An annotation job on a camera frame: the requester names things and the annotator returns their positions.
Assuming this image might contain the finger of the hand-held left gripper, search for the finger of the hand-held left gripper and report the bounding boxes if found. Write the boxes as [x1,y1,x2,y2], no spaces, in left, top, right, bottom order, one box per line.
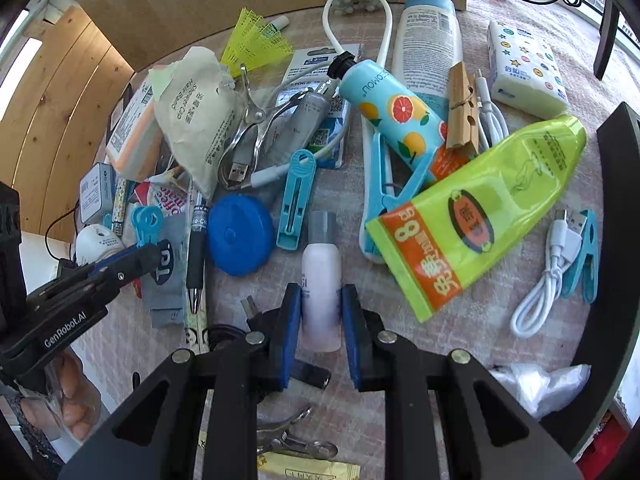
[56,252,143,283]
[30,241,174,308]

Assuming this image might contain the grey cloth with logo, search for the grey cloth with logo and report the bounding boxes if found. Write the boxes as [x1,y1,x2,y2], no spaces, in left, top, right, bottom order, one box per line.
[140,220,193,330]

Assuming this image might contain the black tray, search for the black tray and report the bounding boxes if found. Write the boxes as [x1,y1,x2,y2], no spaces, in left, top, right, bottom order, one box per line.
[565,101,640,461]

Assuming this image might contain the large white and blue clip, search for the large white and blue clip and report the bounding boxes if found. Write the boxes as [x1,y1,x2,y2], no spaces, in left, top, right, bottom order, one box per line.
[360,120,436,263]

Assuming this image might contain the white and blue card package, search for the white and blue card package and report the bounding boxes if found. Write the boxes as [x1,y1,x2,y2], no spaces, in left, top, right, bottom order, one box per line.
[280,44,362,168]

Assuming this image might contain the white round plastic gadget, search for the white round plastic gadget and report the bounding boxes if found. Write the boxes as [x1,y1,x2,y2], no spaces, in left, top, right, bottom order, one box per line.
[75,224,126,263]

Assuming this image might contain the white charger box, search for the white charger box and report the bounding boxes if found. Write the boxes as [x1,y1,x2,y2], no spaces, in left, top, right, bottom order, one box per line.
[79,162,117,226]

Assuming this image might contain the white charging cable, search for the white charging cable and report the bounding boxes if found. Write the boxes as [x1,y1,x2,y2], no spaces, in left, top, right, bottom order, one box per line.
[472,71,512,153]

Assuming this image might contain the green tube with orange end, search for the green tube with orange end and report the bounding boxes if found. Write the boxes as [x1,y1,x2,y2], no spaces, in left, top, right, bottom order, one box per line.
[365,114,588,323]

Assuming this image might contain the small white bottle grey cap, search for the small white bottle grey cap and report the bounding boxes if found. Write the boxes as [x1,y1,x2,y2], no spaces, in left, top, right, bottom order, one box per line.
[301,210,343,353]

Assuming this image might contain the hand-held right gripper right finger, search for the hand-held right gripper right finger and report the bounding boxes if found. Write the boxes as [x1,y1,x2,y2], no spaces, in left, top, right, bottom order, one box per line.
[341,284,583,480]

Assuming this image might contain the person's left hand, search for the person's left hand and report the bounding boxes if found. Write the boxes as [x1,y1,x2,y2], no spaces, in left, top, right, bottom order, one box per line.
[15,350,103,443]

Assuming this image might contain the pale green shower cap packet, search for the pale green shower cap packet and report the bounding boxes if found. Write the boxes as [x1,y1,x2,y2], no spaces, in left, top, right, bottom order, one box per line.
[150,46,246,201]

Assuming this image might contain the yellow-green shuttlecock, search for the yellow-green shuttlecock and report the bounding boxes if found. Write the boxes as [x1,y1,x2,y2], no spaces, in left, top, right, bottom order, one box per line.
[220,7,294,78]

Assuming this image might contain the white lotion bottle blue cap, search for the white lotion bottle blue cap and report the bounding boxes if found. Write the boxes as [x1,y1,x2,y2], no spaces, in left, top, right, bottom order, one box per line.
[391,0,463,121]

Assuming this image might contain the black tripod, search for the black tripod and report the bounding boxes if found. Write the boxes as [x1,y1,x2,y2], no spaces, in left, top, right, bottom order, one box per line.
[592,0,623,81]

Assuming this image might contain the metal spring clamp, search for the metal spring clamp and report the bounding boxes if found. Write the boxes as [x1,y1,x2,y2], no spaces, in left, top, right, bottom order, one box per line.
[216,65,331,191]
[257,406,338,461]

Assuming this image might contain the wooden clothespin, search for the wooden clothespin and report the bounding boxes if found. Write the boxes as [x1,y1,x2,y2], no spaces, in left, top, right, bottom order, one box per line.
[446,62,481,153]

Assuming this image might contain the printed tissue pack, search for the printed tissue pack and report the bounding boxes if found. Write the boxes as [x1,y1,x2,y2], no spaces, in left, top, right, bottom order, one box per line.
[487,20,571,117]

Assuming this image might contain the blue round tape measure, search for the blue round tape measure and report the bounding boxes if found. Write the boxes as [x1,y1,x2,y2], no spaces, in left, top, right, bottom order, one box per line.
[206,194,276,277]

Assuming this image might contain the clear plastic bag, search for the clear plastic bag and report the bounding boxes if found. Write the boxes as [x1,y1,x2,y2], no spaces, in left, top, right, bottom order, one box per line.
[490,362,591,418]

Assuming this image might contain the black pen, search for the black pen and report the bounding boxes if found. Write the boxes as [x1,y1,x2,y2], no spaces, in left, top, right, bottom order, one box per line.
[186,190,208,313]

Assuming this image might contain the white usb cable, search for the white usb cable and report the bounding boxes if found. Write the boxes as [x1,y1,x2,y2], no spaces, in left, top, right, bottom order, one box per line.
[510,208,586,338]

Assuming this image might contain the wooden slat panel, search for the wooden slat panel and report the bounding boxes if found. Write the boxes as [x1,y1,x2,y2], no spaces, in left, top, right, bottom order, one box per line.
[0,5,136,241]

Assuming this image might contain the orange packet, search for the orange packet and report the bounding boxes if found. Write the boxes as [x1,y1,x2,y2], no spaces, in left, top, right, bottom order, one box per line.
[105,77,163,183]

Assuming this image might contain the blue plastic clip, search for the blue plastic clip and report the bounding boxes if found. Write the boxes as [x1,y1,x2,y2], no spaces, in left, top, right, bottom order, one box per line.
[131,205,166,247]
[276,149,318,252]
[560,210,599,304]

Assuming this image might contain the blue fruit-print bottle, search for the blue fruit-print bottle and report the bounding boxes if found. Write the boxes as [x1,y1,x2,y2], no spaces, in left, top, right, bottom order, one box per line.
[327,52,448,173]

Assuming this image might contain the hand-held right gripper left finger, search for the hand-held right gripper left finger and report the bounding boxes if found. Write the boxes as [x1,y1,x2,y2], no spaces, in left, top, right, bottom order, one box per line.
[57,282,303,480]

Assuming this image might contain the yellow printed packet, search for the yellow printed packet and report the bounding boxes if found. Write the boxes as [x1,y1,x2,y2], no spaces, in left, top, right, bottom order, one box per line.
[260,452,361,480]

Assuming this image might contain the grey usb cable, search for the grey usb cable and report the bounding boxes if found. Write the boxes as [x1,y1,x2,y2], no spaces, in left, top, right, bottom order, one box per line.
[218,130,281,192]

